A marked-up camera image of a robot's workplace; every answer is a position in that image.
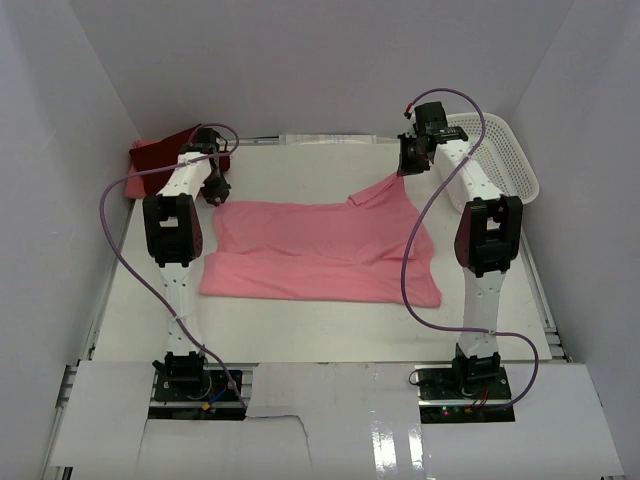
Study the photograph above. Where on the folded salmon t shirt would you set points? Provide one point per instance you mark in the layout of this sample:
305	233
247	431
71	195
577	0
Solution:
140	185

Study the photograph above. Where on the folded dark red t shirt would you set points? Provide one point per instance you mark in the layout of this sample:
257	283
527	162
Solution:
171	145

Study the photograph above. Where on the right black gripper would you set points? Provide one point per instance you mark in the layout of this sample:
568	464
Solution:
406	167

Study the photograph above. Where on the pink t shirt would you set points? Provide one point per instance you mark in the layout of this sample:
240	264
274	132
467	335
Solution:
366	249

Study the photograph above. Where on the white perforated plastic basket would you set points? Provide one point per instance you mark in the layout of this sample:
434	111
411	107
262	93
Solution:
500	155

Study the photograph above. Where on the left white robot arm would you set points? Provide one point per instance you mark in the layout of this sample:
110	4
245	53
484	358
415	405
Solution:
174	241

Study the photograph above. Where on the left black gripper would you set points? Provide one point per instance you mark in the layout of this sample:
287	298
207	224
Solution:
222	191

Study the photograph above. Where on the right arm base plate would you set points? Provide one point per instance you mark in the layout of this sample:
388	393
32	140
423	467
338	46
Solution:
443	401

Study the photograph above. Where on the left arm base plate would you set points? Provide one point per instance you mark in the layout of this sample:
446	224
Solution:
191	388

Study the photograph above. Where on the white paper sheet front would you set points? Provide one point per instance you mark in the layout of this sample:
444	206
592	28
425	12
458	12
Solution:
332	421

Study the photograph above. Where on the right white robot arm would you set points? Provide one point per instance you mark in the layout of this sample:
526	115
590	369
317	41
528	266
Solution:
485	244

